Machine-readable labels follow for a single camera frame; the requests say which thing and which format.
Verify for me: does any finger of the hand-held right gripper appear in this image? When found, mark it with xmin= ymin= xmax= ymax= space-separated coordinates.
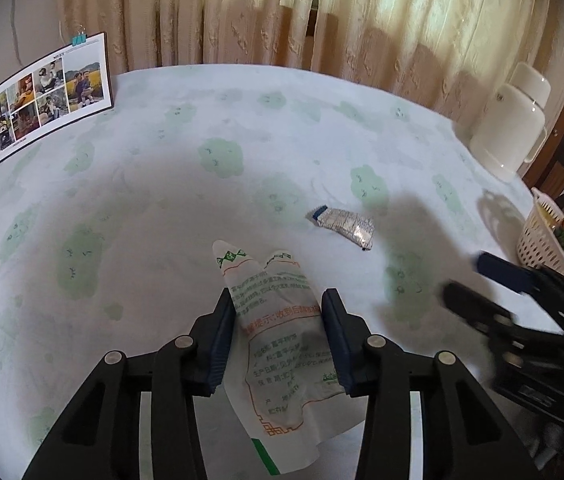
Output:
xmin=476 ymin=252 xmax=562 ymax=296
xmin=442 ymin=281 xmax=517 ymax=341

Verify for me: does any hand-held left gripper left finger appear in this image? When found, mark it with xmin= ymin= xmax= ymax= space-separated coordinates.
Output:
xmin=21 ymin=287 xmax=237 ymax=480

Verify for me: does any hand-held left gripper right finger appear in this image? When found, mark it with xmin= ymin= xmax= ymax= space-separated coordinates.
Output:
xmin=321 ymin=287 xmax=545 ymax=480

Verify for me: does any white perforated plastic basket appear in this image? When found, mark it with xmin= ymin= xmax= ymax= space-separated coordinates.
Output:
xmin=518 ymin=187 xmax=564 ymax=291

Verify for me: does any white printed snack packet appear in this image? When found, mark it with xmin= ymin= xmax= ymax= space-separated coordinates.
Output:
xmin=211 ymin=240 xmax=367 ymax=476

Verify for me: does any silver patterned candy wrapper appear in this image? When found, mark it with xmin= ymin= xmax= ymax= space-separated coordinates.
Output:
xmin=306 ymin=205 xmax=377 ymax=251

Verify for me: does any white thermos jug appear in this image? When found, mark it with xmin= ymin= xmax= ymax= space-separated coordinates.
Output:
xmin=469 ymin=61 xmax=552 ymax=183

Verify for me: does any photo collage board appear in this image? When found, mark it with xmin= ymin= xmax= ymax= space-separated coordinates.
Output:
xmin=0 ymin=31 xmax=114 ymax=168

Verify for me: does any beige patterned curtain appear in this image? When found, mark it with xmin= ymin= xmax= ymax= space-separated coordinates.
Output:
xmin=54 ymin=0 xmax=564 ymax=126

